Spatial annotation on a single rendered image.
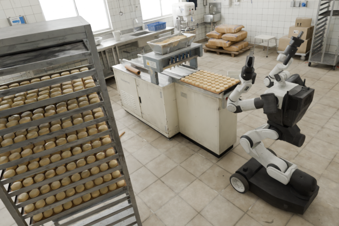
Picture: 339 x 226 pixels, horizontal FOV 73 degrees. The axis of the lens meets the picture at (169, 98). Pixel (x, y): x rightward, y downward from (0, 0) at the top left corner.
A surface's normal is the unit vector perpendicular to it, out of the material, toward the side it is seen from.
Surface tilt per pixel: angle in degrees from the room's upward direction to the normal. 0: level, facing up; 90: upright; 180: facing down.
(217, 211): 0
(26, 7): 90
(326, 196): 0
